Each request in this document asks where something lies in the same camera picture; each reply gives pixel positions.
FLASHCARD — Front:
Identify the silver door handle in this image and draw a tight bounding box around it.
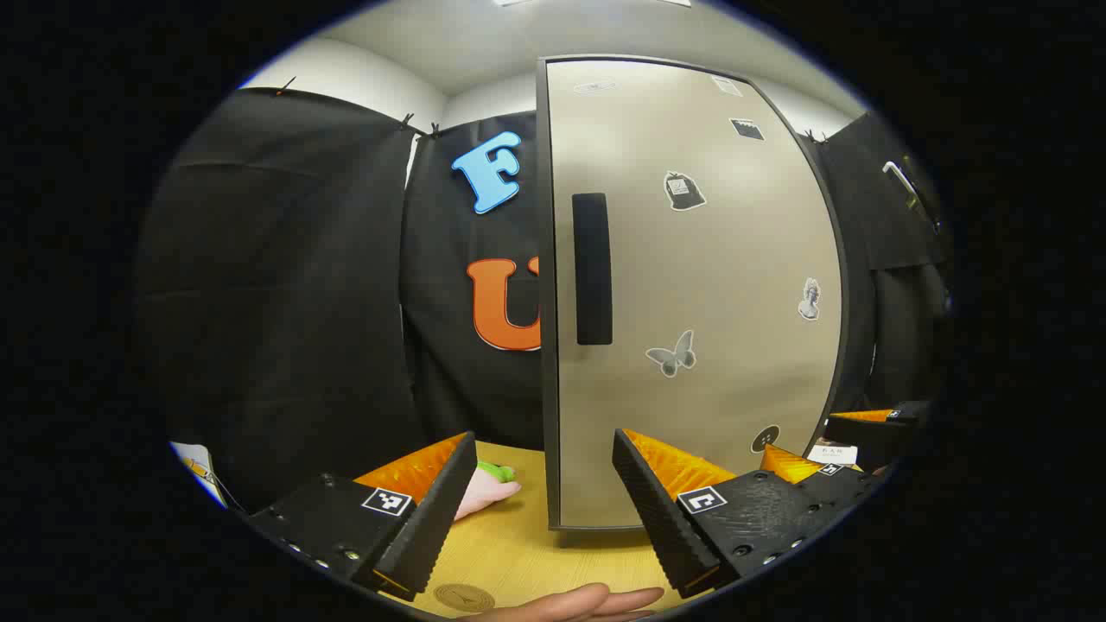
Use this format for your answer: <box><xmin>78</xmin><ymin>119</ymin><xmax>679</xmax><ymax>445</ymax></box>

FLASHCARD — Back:
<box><xmin>881</xmin><ymin>160</ymin><xmax>925</xmax><ymax>213</ymax></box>

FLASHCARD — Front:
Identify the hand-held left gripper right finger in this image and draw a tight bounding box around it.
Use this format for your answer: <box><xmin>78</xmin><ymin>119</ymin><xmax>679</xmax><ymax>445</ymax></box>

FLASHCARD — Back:
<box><xmin>612</xmin><ymin>428</ymin><xmax>856</xmax><ymax>600</ymax></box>

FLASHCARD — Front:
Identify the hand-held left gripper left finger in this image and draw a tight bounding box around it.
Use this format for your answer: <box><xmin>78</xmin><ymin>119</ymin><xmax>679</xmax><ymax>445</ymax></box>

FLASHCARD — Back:
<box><xmin>246</xmin><ymin>430</ymin><xmax>479</xmax><ymax>604</ymax></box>

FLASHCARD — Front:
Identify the pink toy with green leaf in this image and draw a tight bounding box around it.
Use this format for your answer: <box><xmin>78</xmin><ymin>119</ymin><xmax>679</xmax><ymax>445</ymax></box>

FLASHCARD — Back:
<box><xmin>454</xmin><ymin>460</ymin><xmax>522</xmax><ymax>522</ymax></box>

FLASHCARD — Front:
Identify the beige cabinet door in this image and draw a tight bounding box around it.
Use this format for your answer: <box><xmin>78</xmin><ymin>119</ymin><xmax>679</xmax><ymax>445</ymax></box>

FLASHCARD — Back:
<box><xmin>547</xmin><ymin>59</ymin><xmax>848</xmax><ymax>528</ymax></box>

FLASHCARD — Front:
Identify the black backdrop cloth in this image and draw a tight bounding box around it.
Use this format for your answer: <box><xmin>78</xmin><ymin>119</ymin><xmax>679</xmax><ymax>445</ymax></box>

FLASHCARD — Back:
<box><xmin>134</xmin><ymin>86</ymin><xmax>951</xmax><ymax>515</ymax></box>

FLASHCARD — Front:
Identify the black cabinet door handle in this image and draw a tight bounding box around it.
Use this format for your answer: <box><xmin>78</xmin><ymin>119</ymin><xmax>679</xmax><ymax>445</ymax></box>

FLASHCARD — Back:
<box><xmin>571</xmin><ymin>193</ymin><xmax>613</xmax><ymax>346</ymax></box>

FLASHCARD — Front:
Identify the white printed paper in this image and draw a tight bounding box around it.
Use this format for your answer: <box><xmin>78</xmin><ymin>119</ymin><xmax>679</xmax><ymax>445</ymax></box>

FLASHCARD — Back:
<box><xmin>168</xmin><ymin>441</ymin><xmax>227</xmax><ymax>511</ymax></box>

